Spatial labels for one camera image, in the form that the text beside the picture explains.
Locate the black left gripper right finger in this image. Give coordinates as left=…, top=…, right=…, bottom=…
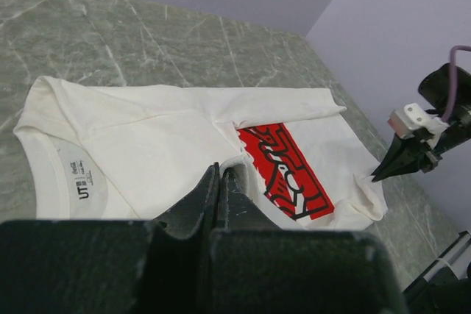
left=209, top=169, right=407, bottom=313

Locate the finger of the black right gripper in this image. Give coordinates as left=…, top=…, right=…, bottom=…
left=371, top=135, right=429, bottom=182

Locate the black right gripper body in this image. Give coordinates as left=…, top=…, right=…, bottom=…
left=419, top=115, right=470, bottom=173

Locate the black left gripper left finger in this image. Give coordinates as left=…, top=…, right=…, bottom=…
left=1, top=164, right=220, bottom=313

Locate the white t-shirt red print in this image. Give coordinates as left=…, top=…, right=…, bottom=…
left=13, top=76, right=388, bottom=230

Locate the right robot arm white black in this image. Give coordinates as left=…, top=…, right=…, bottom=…
left=372, top=63, right=470, bottom=182

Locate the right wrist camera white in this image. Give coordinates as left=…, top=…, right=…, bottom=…
left=388, top=103, right=450, bottom=148

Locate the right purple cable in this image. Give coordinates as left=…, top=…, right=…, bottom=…
left=439, top=44, right=471, bottom=124

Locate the aluminium frame rail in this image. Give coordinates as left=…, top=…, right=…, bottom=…
left=403, top=231, right=471, bottom=314

